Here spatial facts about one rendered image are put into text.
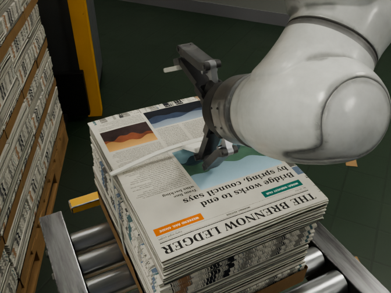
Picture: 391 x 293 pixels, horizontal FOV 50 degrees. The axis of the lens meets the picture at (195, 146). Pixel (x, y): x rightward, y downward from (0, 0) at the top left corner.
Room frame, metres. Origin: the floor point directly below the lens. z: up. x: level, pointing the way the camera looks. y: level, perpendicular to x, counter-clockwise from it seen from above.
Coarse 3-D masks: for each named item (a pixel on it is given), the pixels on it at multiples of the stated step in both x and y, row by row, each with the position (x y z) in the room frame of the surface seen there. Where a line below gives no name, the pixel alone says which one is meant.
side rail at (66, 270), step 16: (48, 224) 0.63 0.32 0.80; (64, 224) 0.63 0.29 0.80; (48, 240) 0.58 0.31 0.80; (64, 240) 0.58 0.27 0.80; (48, 256) 0.56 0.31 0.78; (64, 256) 0.54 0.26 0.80; (64, 272) 0.50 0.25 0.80; (80, 272) 0.50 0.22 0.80; (64, 288) 0.47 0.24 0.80; (80, 288) 0.47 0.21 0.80
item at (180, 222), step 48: (144, 192) 0.48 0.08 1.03; (192, 192) 0.48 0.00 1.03; (240, 192) 0.48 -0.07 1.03; (288, 192) 0.48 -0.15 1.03; (144, 240) 0.41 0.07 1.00; (192, 240) 0.38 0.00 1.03; (240, 240) 0.40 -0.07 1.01; (288, 240) 0.46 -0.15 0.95; (144, 288) 0.41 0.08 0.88; (192, 288) 0.38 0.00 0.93; (240, 288) 0.42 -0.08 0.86
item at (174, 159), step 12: (156, 156) 0.57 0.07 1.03; (168, 156) 0.57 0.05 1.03; (180, 156) 0.57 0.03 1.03; (192, 156) 0.57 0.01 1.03; (132, 168) 0.54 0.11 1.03; (144, 168) 0.54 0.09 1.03; (156, 168) 0.54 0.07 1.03; (168, 168) 0.54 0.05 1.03; (120, 180) 0.51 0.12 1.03; (132, 180) 0.51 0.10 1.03; (120, 192) 0.51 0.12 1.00; (120, 204) 0.52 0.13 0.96; (120, 216) 0.53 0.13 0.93
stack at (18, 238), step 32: (0, 64) 1.38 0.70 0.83; (32, 64) 1.74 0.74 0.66; (0, 96) 1.29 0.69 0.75; (32, 96) 1.62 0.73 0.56; (0, 128) 1.19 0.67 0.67; (32, 128) 1.51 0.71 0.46; (0, 160) 1.11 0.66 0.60; (0, 192) 1.02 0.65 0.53; (32, 192) 1.29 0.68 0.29; (0, 224) 0.96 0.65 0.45; (32, 224) 1.19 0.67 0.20; (32, 256) 1.09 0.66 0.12; (0, 288) 0.81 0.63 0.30; (32, 288) 1.01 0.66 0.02
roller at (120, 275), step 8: (112, 272) 0.51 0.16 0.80; (120, 272) 0.50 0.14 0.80; (128, 272) 0.51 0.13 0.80; (88, 280) 0.49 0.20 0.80; (96, 280) 0.49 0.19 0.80; (104, 280) 0.49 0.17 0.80; (112, 280) 0.49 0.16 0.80; (120, 280) 0.49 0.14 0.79; (128, 280) 0.49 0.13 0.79; (88, 288) 0.47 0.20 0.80; (96, 288) 0.47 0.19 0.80; (104, 288) 0.47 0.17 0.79; (112, 288) 0.48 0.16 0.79; (120, 288) 0.48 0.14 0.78; (128, 288) 0.49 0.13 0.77
